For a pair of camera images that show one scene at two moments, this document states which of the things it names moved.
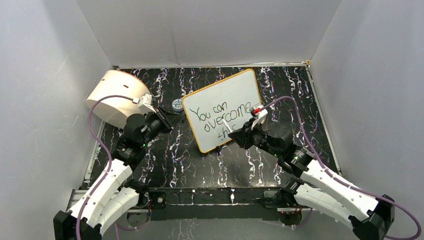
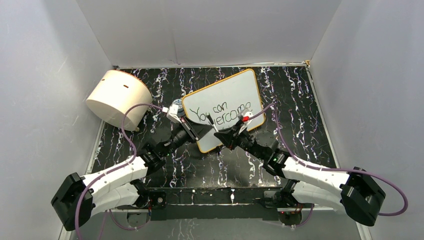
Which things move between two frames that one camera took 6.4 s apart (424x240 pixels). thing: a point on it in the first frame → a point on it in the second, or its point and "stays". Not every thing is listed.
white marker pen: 230,131 → 215,128
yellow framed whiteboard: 230,99 stays
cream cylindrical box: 116,111 stays
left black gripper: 169,120 → 194,131
